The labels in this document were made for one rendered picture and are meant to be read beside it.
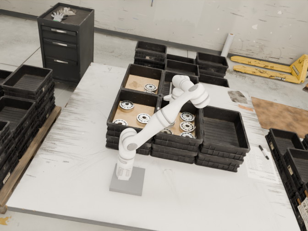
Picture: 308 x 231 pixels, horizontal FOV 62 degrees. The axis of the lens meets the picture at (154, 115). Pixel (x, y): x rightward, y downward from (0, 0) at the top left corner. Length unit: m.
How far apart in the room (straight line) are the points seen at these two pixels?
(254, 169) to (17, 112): 2.01
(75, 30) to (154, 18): 2.21
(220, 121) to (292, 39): 3.65
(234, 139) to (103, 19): 3.78
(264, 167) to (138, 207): 0.96
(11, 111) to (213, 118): 1.75
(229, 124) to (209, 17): 3.19
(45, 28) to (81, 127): 1.52
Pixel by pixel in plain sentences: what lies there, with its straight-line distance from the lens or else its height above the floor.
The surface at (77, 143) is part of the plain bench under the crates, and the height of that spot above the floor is 0.70.
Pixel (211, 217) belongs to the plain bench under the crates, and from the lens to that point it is 1.56.
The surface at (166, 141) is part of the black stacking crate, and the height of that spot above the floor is 0.87.
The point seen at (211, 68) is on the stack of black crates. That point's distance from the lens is 3.38.
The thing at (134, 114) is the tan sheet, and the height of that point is 0.83.
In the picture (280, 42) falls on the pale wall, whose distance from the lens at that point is 5.37.
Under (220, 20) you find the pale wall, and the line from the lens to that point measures 4.95.
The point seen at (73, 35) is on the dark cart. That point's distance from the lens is 3.03.
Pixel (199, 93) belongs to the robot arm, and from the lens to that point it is 1.24.
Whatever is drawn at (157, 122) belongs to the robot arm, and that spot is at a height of 1.16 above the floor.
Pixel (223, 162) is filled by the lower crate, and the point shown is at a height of 0.78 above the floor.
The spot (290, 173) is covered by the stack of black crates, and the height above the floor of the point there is 0.38.
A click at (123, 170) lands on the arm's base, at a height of 0.81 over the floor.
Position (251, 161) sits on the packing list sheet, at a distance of 1.97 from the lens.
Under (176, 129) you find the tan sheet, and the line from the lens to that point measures 1.75.
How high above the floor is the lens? 1.96
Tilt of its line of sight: 38 degrees down
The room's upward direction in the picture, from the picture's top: 12 degrees clockwise
